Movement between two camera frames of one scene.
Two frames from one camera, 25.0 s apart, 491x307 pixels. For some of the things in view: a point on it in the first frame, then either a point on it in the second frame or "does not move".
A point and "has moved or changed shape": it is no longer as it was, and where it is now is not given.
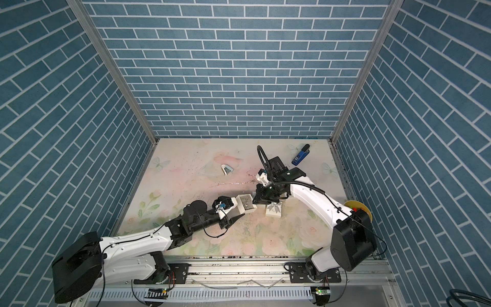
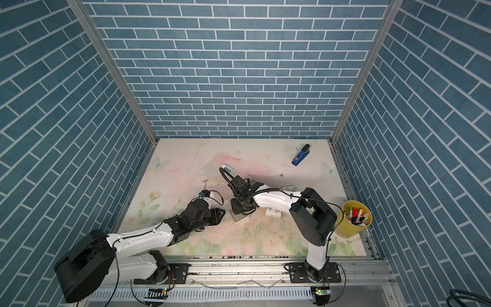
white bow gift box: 274,210 does not move
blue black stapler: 302,155 does not move
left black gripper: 223,224 to 215,213
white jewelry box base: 245,203 has moved or changed shape
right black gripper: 261,196 to 235,208
